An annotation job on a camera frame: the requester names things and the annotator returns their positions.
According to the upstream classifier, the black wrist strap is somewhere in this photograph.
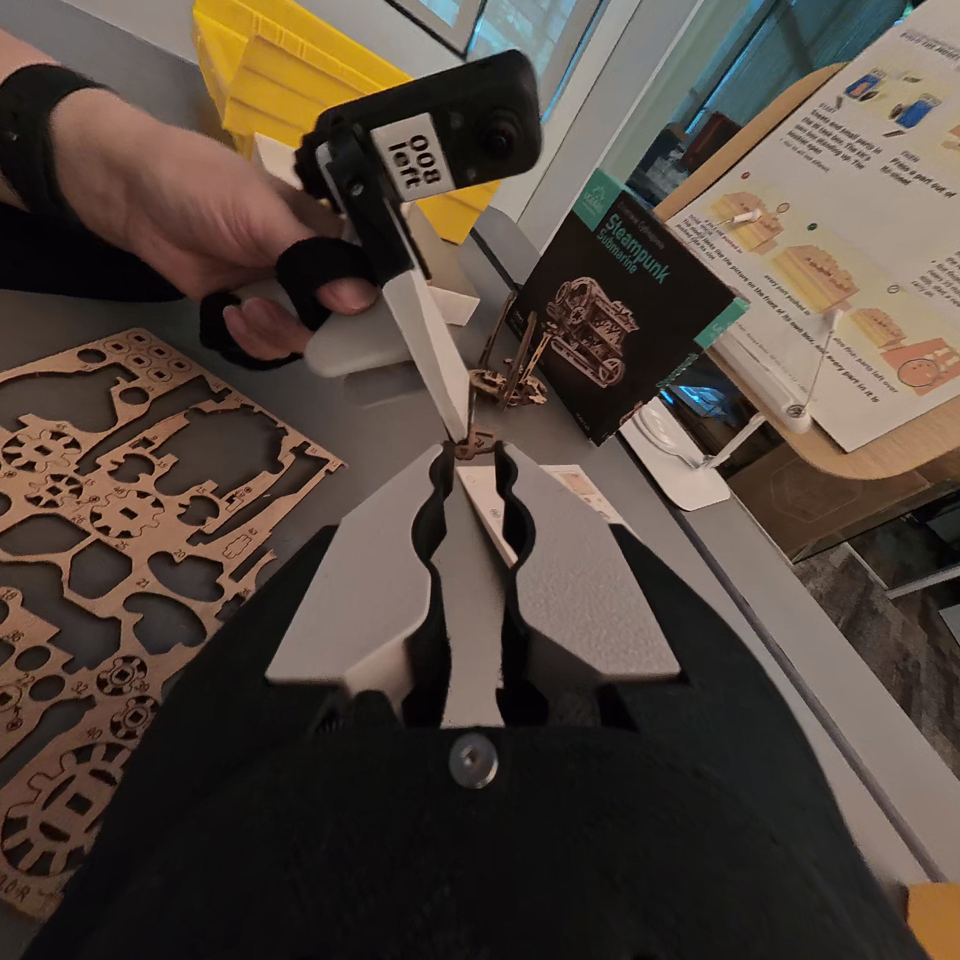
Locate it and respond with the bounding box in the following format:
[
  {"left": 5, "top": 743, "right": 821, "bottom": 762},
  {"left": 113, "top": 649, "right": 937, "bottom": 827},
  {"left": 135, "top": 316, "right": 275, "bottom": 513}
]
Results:
[{"left": 0, "top": 63, "right": 117, "bottom": 234}]

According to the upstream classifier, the wooden model assembly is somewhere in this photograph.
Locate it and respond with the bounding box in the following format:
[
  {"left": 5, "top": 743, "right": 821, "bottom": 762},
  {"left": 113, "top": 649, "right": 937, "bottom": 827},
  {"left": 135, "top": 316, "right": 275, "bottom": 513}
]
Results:
[{"left": 450, "top": 427, "right": 505, "bottom": 463}]

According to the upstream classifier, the printed instruction poster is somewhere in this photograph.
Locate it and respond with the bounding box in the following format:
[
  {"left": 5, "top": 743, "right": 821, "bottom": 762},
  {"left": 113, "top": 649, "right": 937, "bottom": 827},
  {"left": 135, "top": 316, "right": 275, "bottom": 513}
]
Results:
[{"left": 663, "top": 0, "right": 960, "bottom": 455}]

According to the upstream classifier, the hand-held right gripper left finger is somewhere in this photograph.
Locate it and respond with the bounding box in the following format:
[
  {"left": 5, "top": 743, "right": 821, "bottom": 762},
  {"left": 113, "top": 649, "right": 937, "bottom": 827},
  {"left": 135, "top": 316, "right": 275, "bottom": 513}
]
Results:
[{"left": 265, "top": 442, "right": 456, "bottom": 727}]

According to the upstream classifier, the black model kit box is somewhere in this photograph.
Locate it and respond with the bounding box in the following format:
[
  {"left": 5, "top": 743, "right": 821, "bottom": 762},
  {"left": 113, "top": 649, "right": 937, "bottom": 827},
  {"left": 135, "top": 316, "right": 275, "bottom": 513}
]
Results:
[{"left": 504, "top": 168, "right": 751, "bottom": 448}]

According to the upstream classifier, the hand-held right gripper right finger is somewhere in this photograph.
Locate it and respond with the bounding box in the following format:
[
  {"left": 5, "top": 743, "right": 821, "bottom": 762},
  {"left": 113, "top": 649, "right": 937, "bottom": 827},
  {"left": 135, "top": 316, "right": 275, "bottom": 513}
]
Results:
[{"left": 493, "top": 441, "right": 683, "bottom": 726}]

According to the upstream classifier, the glass partition window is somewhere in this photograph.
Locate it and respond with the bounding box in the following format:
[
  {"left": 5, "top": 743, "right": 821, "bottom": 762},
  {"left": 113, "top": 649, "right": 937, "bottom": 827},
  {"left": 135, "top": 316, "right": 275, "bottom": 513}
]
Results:
[{"left": 390, "top": 0, "right": 610, "bottom": 99}]

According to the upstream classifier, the yellow plastic bin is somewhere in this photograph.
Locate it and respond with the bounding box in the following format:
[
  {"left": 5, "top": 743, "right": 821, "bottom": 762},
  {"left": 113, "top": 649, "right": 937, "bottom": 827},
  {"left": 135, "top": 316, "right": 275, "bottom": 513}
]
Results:
[{"left": 191, "top": 0, "right": 502, "bottom": 245}]

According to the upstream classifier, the orange box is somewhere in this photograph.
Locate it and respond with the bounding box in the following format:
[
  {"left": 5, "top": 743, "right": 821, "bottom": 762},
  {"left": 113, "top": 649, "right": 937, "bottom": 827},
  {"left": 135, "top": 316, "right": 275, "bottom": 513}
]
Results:
[{"left": 906, "top": 883, "right": 960, "bottom": 960}]

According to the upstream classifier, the white stand base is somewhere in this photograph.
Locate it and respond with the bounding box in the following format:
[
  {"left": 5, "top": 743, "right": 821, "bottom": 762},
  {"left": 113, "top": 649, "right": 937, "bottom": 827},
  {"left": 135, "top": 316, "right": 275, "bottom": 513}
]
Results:
[{"left": 621, "top": 396, "right": 768, "bottom": 513}]

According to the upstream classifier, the person's left hand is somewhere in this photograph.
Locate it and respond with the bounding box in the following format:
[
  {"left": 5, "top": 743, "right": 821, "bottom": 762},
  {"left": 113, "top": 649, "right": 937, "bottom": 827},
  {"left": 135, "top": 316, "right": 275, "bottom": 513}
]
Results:
[{"left": 56, "top": 91, "right": 381, "bottom": 361}]

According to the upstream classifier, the brown cardboard box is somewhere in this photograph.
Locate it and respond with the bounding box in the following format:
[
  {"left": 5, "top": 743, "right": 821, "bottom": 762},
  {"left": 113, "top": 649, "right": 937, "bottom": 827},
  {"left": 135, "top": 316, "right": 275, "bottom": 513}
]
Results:
[{"left": 726, "top": 442, "right": 942, "bottom": 562}]

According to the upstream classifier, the illustrated instruction booklet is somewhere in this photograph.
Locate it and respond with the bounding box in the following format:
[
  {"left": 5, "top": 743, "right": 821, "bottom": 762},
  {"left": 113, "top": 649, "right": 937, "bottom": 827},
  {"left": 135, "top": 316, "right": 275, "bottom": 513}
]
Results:
[{"left": 457, "top": 463, "right": 625, "bottom": 569}]

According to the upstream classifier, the partly built wooden model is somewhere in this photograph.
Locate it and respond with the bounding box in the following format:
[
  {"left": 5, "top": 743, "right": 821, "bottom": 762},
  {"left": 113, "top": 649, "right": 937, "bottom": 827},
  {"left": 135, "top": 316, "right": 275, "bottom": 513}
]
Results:
[{"left": 468, "top": 292, "right": 561, "bottom": 411}]

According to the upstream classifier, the metal wire clip stand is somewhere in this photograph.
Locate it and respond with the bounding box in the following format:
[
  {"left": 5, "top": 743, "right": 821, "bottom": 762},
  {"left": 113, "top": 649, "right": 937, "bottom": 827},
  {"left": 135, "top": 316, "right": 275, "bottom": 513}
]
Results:
[{"left": 783, "top": 309, "right": 843, "bottom": 436}]

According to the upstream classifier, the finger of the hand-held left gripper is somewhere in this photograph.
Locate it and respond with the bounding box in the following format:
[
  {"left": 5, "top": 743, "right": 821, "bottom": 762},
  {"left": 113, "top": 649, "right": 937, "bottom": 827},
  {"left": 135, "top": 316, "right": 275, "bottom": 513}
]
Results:
[{"left": 382, "top": 267, "right": 474, "bottom": 445}]

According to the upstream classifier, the wooden cutout parts sheet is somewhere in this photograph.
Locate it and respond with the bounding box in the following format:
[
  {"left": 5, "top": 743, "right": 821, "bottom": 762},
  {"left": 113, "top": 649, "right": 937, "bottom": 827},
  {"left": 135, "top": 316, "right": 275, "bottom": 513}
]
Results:
[{"left": 0, "top": 327, "right": 348, "bottom": 922}]

